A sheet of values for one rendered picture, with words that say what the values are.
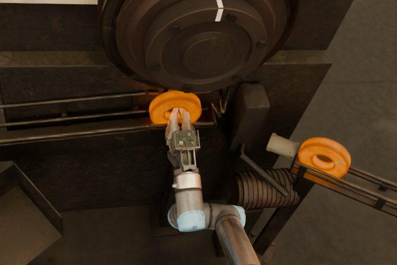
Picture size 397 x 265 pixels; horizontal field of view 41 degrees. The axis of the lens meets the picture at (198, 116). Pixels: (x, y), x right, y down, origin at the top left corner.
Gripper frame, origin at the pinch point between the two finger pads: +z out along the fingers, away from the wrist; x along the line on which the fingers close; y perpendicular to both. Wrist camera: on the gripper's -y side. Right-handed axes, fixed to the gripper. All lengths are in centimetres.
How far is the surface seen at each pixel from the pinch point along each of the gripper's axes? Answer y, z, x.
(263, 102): 5.8, -0.9, -24.4
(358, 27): -105, 81, -137
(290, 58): 9.2, 11.9, -33.9
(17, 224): -6, -29, 46
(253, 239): -66, -36, -41
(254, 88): 4.1, 4.5, -23.0
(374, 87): -91, 38, -129
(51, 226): -4.6, -30.3, 36.7
